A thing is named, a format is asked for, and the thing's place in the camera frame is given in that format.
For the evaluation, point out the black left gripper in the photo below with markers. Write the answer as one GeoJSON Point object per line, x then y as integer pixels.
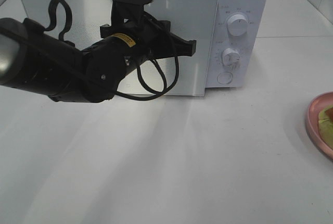
{"type": "Point", "coordinates": [125, 45]}

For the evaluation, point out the white microwave door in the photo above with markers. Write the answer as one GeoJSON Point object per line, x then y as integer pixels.
{"type": "Point", "coordinates": [190, 20]}

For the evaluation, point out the white timer knob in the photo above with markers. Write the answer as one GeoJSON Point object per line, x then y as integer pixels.
{"type": "Point", "coordinates": [230, 56]}

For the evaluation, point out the round white door button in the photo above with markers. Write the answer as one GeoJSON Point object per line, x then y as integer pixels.
{"type": "Point", "coordinates": [224, 77]}

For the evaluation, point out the pink plate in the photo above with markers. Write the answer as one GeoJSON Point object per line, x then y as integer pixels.
{"type": "Point", "coordinates": [316, 105]}

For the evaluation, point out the sandwich with lettuce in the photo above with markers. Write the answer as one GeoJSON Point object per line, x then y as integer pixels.
{"type": "Point", "coordinates": [325, 125]}

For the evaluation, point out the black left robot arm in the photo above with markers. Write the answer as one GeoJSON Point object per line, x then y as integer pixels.
{"type": "Point", "coordinates": [38, 59]}

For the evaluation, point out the upper white power knob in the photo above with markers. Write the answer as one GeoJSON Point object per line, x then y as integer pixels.
{"type": "Point", "coordinates": [237, 24]}

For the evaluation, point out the white microwave oven body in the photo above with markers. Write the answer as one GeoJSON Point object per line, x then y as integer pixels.
{"type": "Point", "coordinates": [242, 0]}

